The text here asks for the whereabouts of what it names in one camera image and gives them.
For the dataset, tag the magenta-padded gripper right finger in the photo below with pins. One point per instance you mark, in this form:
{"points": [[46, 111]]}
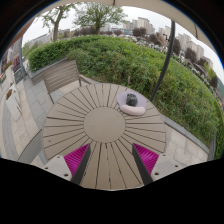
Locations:
{"points": [[145, 159]]}

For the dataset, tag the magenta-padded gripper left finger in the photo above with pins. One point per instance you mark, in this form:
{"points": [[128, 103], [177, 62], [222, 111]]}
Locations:
{"points": [[77, 159]]}

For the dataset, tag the black computer mouse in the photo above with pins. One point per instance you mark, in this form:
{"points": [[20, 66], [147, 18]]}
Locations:
{"points": [[131, 99]]}

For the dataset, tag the lilac mouse pad with wrist rest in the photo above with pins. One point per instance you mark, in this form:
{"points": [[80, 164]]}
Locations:
{"points": [[133, 110]]}

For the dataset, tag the white planter box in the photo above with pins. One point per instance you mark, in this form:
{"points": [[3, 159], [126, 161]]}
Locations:
{"points": [[12, 105]]}

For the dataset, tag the grey-brown slatted chair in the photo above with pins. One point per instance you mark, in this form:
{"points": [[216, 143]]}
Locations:
{"points": [[61, 75]]}

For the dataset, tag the green hedge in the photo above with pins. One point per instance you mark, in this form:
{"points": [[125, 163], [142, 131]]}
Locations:
{"points": [[133, 60]]}

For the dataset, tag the curved black umbrella pole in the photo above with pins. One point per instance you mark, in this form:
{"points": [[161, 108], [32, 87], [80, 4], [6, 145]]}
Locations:
{"points": [[166, 56]]}

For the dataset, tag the thin sparse tree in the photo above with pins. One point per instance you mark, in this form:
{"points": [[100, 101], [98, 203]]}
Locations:
{"points": [[55, 30]]}

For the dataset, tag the group of pale tower buildings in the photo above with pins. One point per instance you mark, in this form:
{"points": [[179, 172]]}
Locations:
{"points": [[143, 22]]}

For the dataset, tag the round leafy tree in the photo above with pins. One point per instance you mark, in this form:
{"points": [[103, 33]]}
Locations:
{"points": [[98, 15]]}

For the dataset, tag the beige umbrella canopy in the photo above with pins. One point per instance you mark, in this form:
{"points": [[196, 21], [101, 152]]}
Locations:
{"points": [[166, 11]]}

